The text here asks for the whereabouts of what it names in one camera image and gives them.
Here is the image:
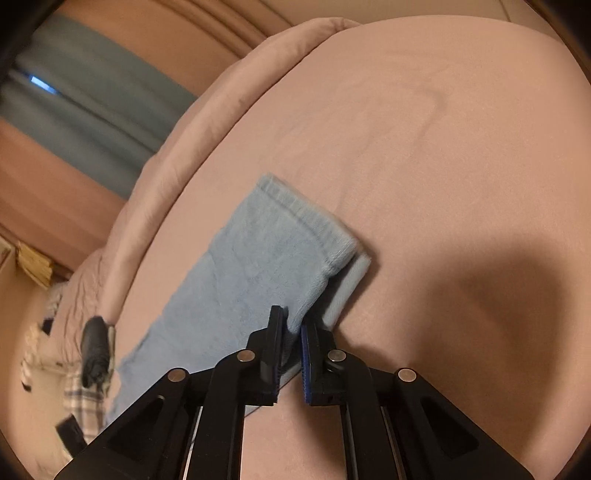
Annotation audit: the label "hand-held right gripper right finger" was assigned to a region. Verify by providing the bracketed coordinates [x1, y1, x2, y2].
[300, 320, 536, 480]

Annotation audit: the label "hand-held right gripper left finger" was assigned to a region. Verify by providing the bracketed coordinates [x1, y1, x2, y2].
[54, 305, 284, 480]

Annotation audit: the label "light blue denim pants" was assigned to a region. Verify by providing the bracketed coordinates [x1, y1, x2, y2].
[105, 173, 372, 423]

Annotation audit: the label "grey plaid pillow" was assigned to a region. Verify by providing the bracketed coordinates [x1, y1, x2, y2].
[62, 374, 109, 439]

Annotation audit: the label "black and white stuffed toy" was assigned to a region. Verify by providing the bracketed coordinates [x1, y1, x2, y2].
[19, 323, 47, 393]

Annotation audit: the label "dark folded jeans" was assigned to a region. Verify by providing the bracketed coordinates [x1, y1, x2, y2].
[81, 315, 115, 388]

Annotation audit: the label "pink duvet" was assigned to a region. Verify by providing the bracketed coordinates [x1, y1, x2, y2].
[48, 17, 356, 370]

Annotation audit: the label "teal curtain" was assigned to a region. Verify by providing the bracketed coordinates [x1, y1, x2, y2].
[0, 16, 199, 199]

